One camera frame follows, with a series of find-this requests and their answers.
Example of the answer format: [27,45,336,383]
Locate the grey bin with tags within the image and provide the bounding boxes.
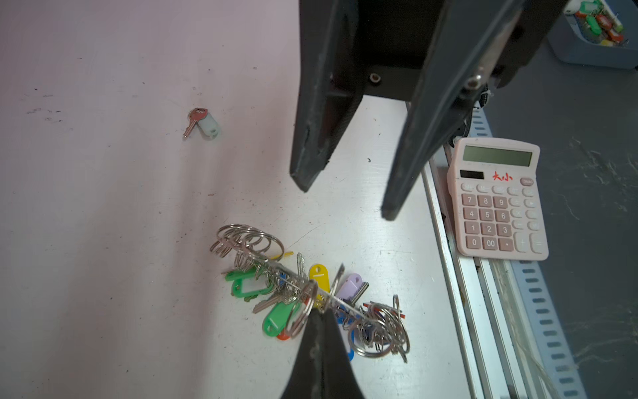
[548,0,637,70]

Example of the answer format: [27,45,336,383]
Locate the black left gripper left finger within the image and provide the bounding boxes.
[281,311,324,399]

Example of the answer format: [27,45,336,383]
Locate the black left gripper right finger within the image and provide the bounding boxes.
[322,311,364,399]

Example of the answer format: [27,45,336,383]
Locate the loose key with pale tag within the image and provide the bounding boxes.
[183,107,221,140]

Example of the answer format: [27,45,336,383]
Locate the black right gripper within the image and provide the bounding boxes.
[290,1,567,221]

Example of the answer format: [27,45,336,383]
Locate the key ring bunch with tags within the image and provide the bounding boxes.
[208,223,412,364]

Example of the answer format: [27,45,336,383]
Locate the white calculator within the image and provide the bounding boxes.
[447,137,549,261]

